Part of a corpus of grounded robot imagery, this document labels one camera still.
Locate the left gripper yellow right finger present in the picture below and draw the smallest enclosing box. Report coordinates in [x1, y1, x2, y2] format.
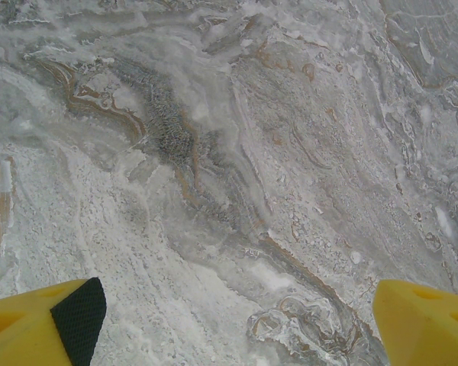
[373, 278, 458, 366]

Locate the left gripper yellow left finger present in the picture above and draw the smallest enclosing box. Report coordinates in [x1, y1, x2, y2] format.
[0, 277, 108, 366]

